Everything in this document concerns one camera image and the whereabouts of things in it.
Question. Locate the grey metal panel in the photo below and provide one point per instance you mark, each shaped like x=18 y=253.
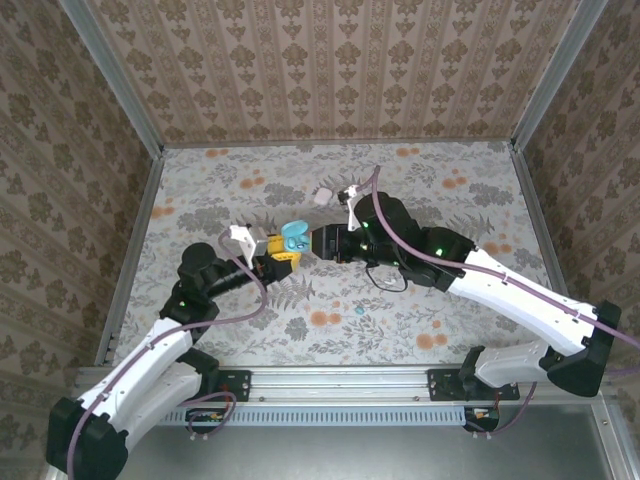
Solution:
x=350 y=455

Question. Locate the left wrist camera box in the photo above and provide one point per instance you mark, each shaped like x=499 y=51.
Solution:
x=245 y=240

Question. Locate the floral tablecloth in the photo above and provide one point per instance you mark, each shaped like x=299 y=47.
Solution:
x=325 y=340

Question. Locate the aluminium corner post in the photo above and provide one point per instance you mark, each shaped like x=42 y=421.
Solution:
x=119 y=85
x=556 y=75

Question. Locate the blue earbuds charging case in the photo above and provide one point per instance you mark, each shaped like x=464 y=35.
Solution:
x=296 y=231

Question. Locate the white earbuds charging case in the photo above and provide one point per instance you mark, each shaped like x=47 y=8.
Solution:
x=323 y=195

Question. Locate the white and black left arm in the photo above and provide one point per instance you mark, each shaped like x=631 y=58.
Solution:
x=160 y=380

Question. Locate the long aluminium base rail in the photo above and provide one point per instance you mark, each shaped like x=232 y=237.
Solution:
x=340 y=385

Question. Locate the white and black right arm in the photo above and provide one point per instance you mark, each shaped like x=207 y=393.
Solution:
x=525 y=300

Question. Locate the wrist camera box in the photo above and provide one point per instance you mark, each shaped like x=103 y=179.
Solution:
x=354 y=215
x=245 y=240

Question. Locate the aluminium side rail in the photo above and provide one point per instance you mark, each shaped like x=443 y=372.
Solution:
x=542 y=225
x=131 y=260

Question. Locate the small black controller board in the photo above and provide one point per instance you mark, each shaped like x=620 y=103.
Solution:
x=482 y=417
x=202 y=417

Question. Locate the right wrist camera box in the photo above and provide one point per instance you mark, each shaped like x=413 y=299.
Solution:
x=354 y=215

